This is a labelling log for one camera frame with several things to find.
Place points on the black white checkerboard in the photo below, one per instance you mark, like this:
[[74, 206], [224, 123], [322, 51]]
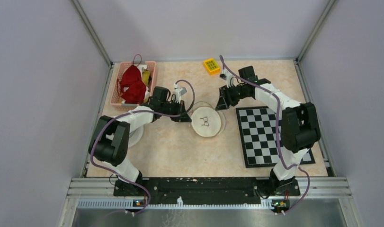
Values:
[[257, 127]]

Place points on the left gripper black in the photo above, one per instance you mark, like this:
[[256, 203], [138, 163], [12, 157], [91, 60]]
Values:
[[180, 109]]

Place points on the red bra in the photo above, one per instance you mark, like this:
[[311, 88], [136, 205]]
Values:
[[132, 84]]

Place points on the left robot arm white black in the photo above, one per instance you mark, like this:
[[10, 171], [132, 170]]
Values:
[[110, 141]]

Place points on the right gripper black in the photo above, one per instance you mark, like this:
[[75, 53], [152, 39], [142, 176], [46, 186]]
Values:
[[226, 100]]

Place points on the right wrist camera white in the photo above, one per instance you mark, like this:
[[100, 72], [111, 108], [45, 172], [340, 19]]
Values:
[[227, 76]]

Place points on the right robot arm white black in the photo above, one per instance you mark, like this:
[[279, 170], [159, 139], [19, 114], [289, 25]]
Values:
[[297, 127]]

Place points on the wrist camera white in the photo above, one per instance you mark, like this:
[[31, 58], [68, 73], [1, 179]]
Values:
[[227, 76], [178, 92]]

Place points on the pink plastic basket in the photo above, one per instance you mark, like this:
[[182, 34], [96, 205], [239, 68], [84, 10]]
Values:
[[128, 89]]

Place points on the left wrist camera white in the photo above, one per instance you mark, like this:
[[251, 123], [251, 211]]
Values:
[[178, 92]]

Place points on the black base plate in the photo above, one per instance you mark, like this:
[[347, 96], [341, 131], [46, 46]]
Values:
[[205, 190]]

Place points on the aluminium front rail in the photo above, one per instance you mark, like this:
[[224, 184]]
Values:
[[98, 193]]

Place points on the yellow bra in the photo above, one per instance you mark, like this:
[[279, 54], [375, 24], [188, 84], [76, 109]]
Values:
[[146, 77]]

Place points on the yellow toy brick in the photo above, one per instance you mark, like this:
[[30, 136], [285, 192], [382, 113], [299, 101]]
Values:
[[211, 66]]

